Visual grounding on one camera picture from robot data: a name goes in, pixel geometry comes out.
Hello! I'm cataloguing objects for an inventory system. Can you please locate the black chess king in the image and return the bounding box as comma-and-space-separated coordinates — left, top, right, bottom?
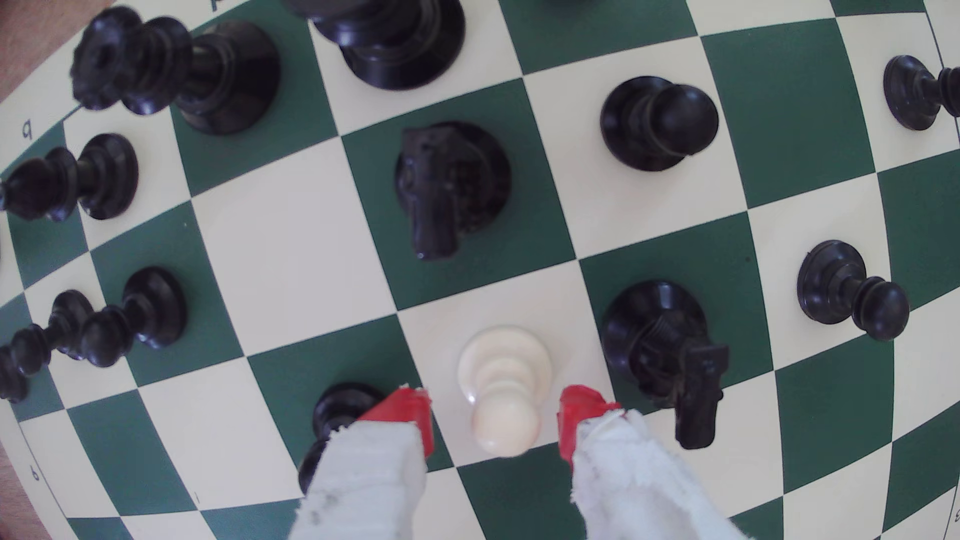
281, 0, 466, 91

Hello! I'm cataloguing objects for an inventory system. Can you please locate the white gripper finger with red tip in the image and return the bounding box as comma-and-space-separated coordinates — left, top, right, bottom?
288, 387, 437, 540
557, 384, 751, 540

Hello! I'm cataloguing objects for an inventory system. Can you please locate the black chess pawn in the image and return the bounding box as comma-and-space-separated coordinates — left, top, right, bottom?
297, 381, 391, 496
0, 345, 30, 404
882, 54, 960, 132
599, 75, 720, 173
796, 239, 911, 342
78, 266, 189, 369
9, 289, 96, 376

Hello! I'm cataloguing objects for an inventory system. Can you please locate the black chess knight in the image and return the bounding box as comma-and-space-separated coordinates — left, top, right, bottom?
600, 279, 730, 451
395, 121, 513, 261

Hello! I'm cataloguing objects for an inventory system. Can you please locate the green cream chess board mat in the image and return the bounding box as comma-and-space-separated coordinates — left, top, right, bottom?
0, 0, 960, 540

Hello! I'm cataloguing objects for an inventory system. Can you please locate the black chess queen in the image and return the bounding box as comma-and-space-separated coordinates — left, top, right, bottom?
69, 6, 282, 137

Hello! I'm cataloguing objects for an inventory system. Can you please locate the white chess pawn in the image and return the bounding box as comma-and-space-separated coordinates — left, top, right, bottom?
456, 324, 554, 459

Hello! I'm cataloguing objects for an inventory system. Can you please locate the black chess bishop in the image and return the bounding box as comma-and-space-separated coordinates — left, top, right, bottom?
0, 132, 140, 223

